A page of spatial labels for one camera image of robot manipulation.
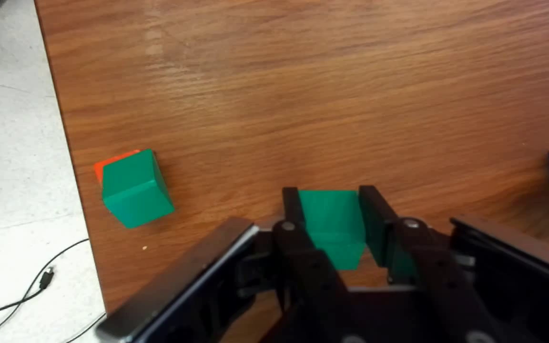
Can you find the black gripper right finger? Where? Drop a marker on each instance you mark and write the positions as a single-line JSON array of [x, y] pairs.
[[416, 255]]

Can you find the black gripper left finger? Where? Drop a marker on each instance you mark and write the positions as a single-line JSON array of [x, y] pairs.
[[313, 299]]

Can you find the green wedge block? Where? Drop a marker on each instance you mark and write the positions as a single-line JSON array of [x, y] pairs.
[[334, 223]]

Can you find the orange block under green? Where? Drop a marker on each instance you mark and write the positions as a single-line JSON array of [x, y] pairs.
[[101, 164]]

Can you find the green block on orange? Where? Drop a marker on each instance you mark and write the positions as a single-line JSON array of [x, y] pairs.
[[134, 189]]

